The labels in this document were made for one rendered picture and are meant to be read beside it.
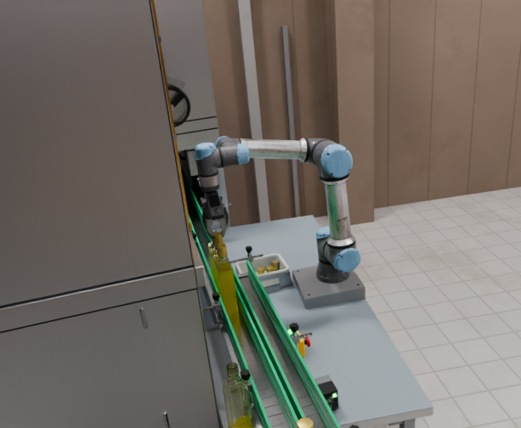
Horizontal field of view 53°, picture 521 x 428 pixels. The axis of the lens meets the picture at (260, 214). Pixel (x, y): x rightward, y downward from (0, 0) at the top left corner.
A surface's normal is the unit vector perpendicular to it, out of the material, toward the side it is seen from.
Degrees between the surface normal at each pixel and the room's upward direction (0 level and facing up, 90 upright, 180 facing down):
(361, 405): 0
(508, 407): 0
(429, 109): 90
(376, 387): 0
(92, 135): 90
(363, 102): 90
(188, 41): 90
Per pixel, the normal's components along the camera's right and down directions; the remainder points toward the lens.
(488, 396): -0.09, -0.91
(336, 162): 0.24, 0.21
